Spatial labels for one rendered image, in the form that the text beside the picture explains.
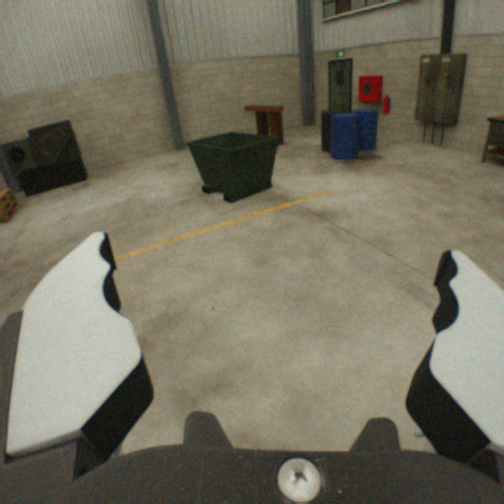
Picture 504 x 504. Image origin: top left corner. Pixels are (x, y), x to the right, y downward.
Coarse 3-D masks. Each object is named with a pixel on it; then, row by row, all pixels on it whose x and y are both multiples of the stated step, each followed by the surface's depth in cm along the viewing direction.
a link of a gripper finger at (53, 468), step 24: (0, 336) 6; (0, 360) 5; (0, 384) 5; (0, 408) 4; (0, 432) 4; (0, 456) 4; (24, 456) 4; (48, 456) 4; (72, 456) 4; (96, 456) 5; (0, 480) 3; (24, 480) 3; (48, 480) 4; (72, 480) 4
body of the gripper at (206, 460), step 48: (192, 432) 4; (384, 432) 4; (96, 480) 3; (144, 480) 3; (192, 480) 3; (240, 480) 4; (288, 480) 4; (336, 480) 4; (384, 480) 4; (432, 480) 3; (480, 480) 3
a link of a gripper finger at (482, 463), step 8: (488, 448) 4; (480, 456) 4; (488, 456) 4; (496, 456) 4; (472, 464) 5; (480, 464) 4; (488, 464) 4; (496, 464) 4; (488, 472) 4; (496, 472) 4; (496, 480) 4
